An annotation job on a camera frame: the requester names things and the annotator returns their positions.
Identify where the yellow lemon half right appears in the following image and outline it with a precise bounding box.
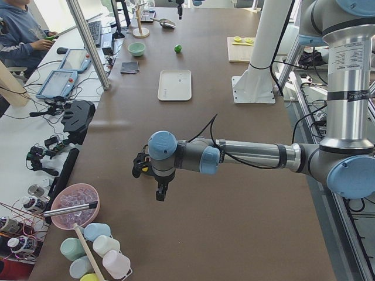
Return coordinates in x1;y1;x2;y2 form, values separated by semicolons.
244;37;253;44

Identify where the light blue plastic cup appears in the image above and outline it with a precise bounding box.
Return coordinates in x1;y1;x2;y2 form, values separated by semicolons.
84;222;111;242

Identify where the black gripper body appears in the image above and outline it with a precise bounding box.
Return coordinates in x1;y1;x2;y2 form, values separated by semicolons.
132;145;175;184

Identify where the black plastic bracket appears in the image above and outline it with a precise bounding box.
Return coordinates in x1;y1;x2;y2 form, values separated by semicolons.
61;100;96;145

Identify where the pink plastic cup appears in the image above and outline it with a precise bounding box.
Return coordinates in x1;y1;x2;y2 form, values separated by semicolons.
103;250;131;279

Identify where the white plastic cup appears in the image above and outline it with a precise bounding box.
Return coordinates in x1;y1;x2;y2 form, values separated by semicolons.
93;235;121;258

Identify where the seated person in hoodie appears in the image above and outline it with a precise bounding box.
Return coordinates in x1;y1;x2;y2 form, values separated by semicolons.
1;1;57;73

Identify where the aluminium frame post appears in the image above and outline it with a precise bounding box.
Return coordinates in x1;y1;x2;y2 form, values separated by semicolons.
66;0;110;90

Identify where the yellow lemon half left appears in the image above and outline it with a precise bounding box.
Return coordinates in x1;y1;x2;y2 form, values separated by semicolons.
234;36;242;43

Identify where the mint green plastic cup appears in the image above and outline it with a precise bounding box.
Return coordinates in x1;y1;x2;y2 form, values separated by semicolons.
60;238;86;261

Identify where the metal scoop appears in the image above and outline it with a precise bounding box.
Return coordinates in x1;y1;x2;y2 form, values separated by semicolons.
153;18;176;29

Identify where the green lime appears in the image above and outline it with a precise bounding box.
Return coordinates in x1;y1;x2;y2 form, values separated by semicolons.
174;44;182;54

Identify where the wooden cutting board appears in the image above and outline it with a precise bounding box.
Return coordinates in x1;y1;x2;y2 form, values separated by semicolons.
227;36;277;63

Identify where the mint green bowl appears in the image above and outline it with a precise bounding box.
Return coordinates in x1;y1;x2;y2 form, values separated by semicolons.
127;42;146;57

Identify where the yellow plastic cup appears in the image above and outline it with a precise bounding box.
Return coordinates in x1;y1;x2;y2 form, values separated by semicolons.
80;273;99;281

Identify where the black keyboard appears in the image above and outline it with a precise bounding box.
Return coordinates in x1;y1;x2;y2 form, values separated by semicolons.
87;20;101;47

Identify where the metal handle tool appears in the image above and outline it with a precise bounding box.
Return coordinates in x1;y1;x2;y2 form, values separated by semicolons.
43;201;99;217

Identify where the blue teach pendant near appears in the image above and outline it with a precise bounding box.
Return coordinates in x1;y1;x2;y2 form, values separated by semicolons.
36;70;78;100

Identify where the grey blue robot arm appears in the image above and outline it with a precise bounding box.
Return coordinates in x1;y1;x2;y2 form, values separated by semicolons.
132;1;374;201

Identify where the black computer mouse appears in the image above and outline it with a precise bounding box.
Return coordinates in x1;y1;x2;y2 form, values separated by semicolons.
56;47;68;54

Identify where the blue teach pendant far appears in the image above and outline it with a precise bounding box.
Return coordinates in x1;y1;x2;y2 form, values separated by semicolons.
59;49;91;74

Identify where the wooden cup rack stick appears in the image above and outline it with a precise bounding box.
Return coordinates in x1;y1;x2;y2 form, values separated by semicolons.
73;224;105;281

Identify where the grey green plastic cup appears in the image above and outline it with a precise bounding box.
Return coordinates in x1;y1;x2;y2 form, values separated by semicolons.
69;256;94;279

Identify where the black flat bar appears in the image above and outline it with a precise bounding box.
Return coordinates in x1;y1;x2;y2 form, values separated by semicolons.
47;148;80;209

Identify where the wooden mug tree stand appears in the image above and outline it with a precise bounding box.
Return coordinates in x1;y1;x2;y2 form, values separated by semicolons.
132;3;149;38

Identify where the cream rabbit tray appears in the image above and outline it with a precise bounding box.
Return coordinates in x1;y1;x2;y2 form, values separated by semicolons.
158;70;192;101

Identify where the dark grey folded cloth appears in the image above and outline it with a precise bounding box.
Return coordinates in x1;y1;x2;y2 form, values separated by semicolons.
120;61;139;74

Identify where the blue teach pendant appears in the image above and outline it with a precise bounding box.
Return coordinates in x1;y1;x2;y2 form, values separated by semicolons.
36;70;78;100
59;49;91;74

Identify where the pink bowl of ice cubes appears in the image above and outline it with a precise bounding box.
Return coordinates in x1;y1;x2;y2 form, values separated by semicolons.
51;183;100;230

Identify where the yellow lemon half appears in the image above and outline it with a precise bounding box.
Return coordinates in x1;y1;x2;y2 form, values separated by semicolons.
234;36;242;43
244;37;253;44

